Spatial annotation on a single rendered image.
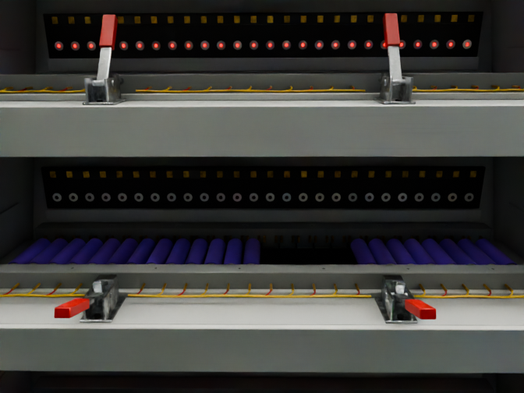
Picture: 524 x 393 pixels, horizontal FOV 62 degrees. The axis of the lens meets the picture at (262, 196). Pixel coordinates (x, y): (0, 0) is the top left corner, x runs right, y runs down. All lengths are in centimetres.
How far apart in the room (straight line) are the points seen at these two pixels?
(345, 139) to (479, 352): 22
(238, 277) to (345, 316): 11
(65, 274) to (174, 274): 10
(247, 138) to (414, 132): 15
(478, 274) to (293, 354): 19
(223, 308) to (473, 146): 27
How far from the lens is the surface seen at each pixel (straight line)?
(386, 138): 40
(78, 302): 37
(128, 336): 41
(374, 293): 44
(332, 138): 39
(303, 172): 53
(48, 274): 48
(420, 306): 35
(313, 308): 42
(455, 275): 46
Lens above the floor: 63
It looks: 2 degrees up
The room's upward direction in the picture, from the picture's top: straight up
